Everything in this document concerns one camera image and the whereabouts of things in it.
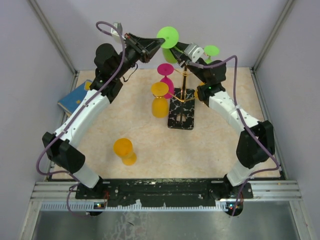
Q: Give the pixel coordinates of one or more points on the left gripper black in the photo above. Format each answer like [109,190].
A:
[145,47]

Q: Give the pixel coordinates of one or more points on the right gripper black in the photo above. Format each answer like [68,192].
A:
[177,51]

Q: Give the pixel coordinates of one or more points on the green wine glass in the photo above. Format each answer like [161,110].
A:
[171,38]
[210,51]

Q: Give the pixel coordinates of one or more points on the pink wine glass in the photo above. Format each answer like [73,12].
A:
[166,69]

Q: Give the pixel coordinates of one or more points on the gold wine glass rack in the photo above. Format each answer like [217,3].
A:
[181,115]

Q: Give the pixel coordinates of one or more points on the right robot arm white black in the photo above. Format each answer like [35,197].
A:
[256,142]

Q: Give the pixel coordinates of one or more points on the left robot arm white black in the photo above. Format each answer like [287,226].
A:
[61,146]

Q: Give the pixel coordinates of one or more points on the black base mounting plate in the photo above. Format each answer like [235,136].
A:
[159,192]

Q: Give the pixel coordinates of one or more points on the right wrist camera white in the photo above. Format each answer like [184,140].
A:
[193,52]

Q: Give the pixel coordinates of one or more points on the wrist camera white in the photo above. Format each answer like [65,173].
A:
[117,32]
[193,52]

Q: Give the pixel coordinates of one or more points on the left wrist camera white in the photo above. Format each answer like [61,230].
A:
[117,32]

